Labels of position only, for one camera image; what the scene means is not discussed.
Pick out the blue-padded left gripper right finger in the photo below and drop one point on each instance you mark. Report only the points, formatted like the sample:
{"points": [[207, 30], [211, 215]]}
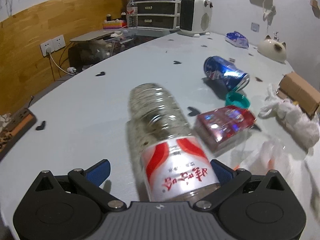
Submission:
{"points": [[231, 181]]}

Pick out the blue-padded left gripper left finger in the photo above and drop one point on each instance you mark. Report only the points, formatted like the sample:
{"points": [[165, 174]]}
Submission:
{"points": [[89, 181]]}

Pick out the clear plastic bag orange stripe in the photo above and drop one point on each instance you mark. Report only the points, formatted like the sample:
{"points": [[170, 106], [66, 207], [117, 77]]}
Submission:
{"points": [[259, 153]]}

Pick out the clear plastic water bottle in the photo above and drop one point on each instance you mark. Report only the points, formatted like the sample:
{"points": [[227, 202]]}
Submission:
{"points": [[172, 161]]}

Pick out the teal plastic lid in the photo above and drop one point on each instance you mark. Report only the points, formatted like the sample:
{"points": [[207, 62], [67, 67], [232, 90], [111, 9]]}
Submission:
{"points": [[237, 99]]}

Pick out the white tissue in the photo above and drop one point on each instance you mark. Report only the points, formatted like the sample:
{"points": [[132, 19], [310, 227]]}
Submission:
{"points": [[302, 128]]}

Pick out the red snack packet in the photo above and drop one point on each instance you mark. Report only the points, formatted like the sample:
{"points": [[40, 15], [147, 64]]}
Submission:
{"points": [[223, 126]]}

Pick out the brown cardboard box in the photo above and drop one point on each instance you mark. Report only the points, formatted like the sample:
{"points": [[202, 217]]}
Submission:
{"points": [[295, 88]]}

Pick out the crushed blue soda can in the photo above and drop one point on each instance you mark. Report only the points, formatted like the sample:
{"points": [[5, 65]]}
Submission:
{"points": [[217, 68]]}

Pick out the white cat figurine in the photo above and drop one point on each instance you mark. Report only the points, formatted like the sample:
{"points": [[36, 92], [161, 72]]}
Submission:
{"points": [[272, 49]]}

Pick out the blue white snack wrapper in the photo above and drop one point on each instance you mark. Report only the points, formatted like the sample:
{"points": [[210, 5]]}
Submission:
{"points": [[237, 39]]}

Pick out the silver laptop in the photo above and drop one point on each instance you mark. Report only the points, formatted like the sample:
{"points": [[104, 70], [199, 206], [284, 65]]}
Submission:
{"points": [[91, 36]]}

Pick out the colourful pen holder box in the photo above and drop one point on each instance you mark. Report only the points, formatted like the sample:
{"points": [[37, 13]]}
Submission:
{"points": [[114, 24]]}

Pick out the white space heater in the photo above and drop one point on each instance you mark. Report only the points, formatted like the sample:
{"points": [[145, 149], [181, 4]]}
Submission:
{"points": [[195, 17]]}

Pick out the upright water bottle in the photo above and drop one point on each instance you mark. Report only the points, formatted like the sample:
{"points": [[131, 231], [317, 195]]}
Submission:
{"points": [[132, 14]]}

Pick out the white drawer organizer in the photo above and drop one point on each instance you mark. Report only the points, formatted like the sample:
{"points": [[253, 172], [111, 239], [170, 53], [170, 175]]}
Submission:
{"points": [[159, 14]]}

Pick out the white wall socket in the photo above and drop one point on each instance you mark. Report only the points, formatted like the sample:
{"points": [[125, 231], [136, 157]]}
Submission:
{"points": [[52, 45]]}

